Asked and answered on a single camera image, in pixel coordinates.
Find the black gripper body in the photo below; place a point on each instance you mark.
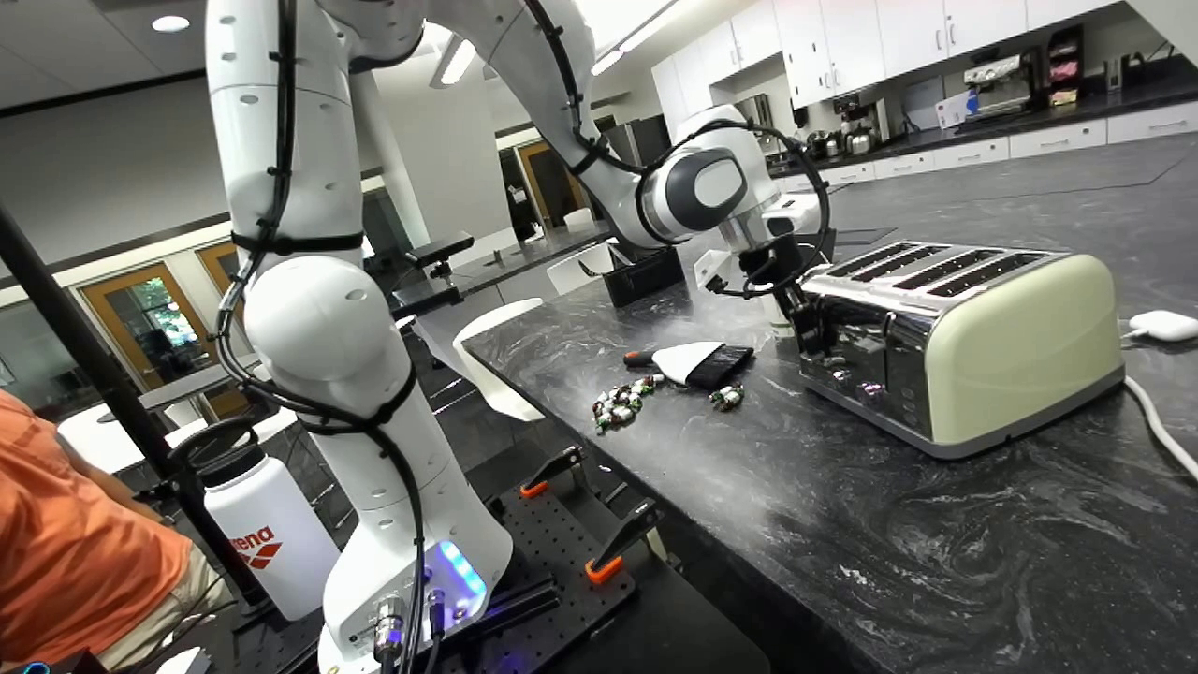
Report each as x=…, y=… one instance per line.
x=781, y=263

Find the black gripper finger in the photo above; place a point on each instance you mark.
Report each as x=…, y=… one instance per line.
x=826, y=299
x=802, y=324

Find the cream and chrome four-slot toaster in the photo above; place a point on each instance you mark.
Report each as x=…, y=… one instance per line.
x=967, y=340

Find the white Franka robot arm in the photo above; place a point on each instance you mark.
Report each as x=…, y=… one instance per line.
x=324, y=338

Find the black box holder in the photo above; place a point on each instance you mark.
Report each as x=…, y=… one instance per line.
x=639, y=278

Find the black coffee machine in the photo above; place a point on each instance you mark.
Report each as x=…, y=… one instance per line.
x=857, y=128

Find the metal key bunch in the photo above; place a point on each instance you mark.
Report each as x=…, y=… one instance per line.
x=620, y=403

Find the wooden framed door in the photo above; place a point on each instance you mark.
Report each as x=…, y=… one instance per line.
x=542, y=189

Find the orange black clamp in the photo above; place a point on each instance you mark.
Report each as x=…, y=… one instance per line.
x=614, y=549
x=547, y=473

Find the black shelf organizer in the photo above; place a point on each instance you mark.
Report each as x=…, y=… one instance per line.
x=1065, y=70

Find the white power adapter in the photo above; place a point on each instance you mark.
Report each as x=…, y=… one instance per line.
x=1163, y=325

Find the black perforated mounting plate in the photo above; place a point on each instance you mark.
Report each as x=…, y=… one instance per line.
x=556, y=563

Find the white water bottle red logo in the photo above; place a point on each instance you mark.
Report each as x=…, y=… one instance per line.
x=270, y=536

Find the round ceiling light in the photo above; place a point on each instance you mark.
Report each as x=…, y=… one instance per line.
x=171, y=23

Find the black tripod pole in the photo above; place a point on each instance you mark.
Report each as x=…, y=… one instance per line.
x=114, y=397

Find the person in orange shirt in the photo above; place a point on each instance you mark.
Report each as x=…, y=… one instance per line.
x=76, y=549

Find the white wall cabinets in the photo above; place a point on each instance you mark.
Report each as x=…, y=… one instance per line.
x=826, y=51

